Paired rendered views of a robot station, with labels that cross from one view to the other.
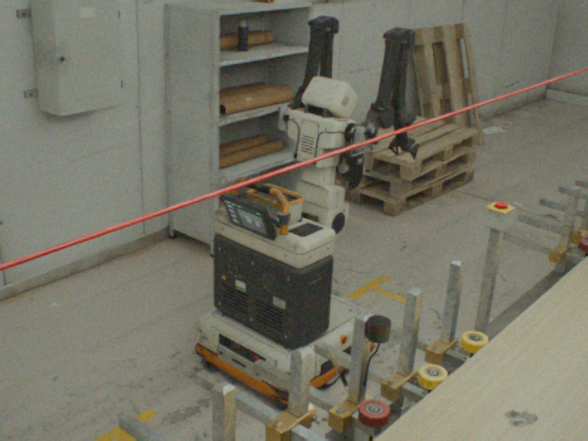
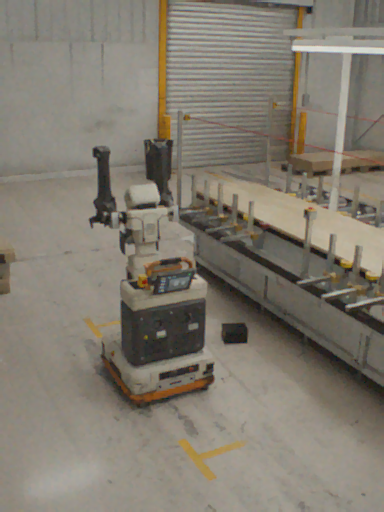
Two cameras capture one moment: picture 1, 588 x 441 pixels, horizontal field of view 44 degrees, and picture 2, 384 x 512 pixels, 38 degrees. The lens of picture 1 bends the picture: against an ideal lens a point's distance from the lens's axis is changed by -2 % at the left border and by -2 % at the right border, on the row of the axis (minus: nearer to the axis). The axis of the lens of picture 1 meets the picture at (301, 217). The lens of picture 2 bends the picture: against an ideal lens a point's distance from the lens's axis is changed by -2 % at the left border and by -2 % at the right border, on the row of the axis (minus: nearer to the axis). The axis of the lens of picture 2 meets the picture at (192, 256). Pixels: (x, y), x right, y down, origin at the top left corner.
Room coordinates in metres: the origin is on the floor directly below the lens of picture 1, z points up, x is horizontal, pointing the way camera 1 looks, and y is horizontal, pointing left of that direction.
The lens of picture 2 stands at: (1.52, 3.24, 2.25)
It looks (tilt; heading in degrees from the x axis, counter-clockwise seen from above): 20 degrees down; 293
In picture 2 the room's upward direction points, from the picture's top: 1 degrees clockwise
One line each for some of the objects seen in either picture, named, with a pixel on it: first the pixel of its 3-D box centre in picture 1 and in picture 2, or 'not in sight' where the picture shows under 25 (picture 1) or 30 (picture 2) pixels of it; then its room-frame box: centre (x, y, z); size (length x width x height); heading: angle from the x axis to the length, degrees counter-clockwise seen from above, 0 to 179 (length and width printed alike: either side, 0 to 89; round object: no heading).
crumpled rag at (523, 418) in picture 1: (521, 415); not in sight; (1.54, -0.59, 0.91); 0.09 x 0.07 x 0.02; 85
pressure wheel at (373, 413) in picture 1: (372, 424); not in sight; (1.56, -0.21, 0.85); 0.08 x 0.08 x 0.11
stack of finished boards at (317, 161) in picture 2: not in sight; (344, 159); (3.11, -8.78, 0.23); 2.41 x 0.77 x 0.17; 53
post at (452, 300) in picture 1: (448, 327); (329, 265); (2.03, -0.49, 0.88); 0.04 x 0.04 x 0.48; 51
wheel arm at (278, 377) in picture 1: (313, 396); (373, 302); (1.68, -0.06, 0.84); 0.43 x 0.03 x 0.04; 51
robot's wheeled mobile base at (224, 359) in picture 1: (286, 333); (156, 358); (3.10, 0.04, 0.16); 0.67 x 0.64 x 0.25; 140
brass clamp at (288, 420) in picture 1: (291, 424); not in sight; (1.43, 0.00, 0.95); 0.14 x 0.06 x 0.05; 141
